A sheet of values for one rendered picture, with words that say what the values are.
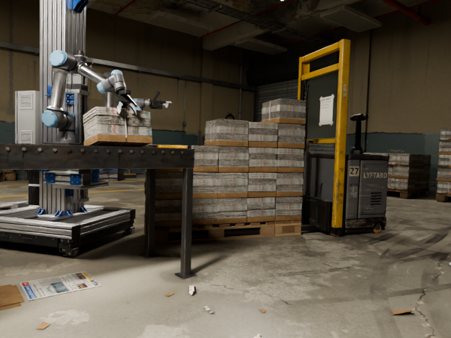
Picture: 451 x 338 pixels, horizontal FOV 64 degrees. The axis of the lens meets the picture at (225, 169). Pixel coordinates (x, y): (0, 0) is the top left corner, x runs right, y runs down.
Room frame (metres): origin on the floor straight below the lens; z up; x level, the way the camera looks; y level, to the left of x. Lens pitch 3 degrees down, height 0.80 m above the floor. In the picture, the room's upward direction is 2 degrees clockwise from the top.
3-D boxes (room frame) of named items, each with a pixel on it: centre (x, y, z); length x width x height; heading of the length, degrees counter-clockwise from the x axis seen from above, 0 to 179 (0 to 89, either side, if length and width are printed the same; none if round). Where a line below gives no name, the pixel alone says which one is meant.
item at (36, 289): (2.01, 0.92, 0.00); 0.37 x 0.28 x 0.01; 128
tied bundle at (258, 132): (3.45, -0.27, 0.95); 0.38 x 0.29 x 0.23; 20
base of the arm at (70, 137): (2.71, 1.20, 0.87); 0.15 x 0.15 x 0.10
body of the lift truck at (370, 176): (3.84, -1.30, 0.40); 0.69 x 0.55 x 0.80; 21
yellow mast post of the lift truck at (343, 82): (3.40, -1.07, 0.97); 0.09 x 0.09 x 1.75; 21
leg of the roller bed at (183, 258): (2.23, 0.23, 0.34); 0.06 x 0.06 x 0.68; 38
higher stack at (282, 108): (3.55, -0.55, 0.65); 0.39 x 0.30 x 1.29; 21
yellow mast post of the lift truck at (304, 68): (4.02, -0.84, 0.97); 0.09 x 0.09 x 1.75; 21
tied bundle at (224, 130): (3.34, 0.01, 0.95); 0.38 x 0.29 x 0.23; 23
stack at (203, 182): (3.29, 0.13, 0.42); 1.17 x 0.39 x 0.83; 111
